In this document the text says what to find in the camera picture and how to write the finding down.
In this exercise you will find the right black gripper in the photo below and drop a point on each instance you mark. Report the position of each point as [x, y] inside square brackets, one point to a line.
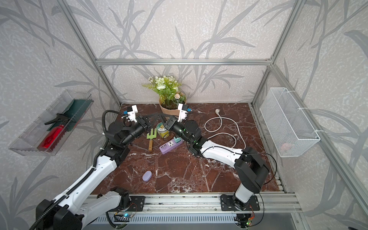
[172, 123]

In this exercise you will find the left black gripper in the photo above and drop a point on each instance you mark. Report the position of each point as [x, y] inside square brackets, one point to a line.
[141, 120]

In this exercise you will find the teal charger adapter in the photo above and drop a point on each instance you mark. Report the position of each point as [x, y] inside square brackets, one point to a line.
[177, 139]

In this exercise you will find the purple power strip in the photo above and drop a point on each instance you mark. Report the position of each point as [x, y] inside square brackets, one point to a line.
[169, 146]

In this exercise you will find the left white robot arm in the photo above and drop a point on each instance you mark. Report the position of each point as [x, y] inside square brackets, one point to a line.
[67, 211]

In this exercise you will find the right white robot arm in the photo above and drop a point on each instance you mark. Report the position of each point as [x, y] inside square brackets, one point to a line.
[250, 167]

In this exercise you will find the beige flower pot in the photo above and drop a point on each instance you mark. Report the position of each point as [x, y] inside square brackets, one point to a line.
[168, 110]

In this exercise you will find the green garden fork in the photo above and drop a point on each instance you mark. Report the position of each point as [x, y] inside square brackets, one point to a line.
[150, 136]

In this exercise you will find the round tin can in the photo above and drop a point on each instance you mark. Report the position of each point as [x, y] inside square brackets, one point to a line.
[162, 131]

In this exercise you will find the green artificial flowering plant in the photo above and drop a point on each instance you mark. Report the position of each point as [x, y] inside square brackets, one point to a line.
[167, 87]

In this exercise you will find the purple earbuds case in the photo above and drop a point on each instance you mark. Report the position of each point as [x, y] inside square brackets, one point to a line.
[147, 176]

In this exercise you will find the pink object in basket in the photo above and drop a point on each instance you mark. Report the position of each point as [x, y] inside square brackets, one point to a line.
[287, 147]

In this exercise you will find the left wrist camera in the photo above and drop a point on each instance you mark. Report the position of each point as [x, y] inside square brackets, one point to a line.
[131, 113]

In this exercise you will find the clear plastic wall tray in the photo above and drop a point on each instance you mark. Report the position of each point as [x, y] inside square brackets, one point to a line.
[26, 144]

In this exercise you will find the red handled pruning shears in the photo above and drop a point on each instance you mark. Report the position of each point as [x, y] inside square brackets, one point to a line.
[49, 143]

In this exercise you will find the white wire mesh basket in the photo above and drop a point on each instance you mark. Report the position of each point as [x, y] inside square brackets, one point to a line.
[287, 122]

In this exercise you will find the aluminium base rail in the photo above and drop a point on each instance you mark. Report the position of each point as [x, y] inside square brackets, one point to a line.
[268, 202]

